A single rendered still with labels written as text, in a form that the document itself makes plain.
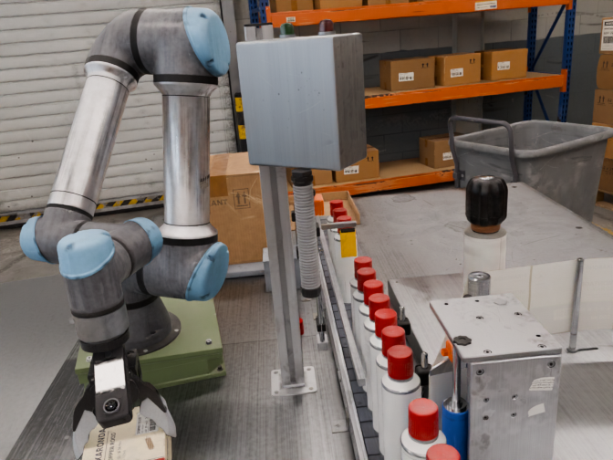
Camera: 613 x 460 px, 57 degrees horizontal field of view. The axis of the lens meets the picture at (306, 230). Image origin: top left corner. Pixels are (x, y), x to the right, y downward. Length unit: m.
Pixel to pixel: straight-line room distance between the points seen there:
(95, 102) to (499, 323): 0.74
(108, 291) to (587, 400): 0.78
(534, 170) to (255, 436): 2.49
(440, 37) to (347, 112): 5.22
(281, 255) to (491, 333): 0.46
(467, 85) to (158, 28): 4.37
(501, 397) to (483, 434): 0.05
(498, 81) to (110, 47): 4.57
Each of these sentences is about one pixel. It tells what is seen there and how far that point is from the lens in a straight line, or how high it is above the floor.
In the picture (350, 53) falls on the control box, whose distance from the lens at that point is 0.86.
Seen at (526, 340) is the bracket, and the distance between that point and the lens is 0.68.
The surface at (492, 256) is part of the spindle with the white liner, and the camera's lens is 1.21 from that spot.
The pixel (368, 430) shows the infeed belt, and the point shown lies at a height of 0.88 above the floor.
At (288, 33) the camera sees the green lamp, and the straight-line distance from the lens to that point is 0.92.
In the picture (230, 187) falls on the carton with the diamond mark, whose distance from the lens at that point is 1.61.
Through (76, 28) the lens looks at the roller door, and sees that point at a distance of 5.34.
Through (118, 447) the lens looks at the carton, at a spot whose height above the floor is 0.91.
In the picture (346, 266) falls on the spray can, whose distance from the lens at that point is 1.28.
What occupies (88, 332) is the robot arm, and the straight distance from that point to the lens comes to 0.88.
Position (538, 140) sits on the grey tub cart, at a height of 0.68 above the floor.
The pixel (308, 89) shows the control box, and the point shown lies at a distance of 0.84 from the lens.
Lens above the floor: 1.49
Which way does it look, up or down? 20 degrees down
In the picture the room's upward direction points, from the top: 5 degrees counter-clockwise
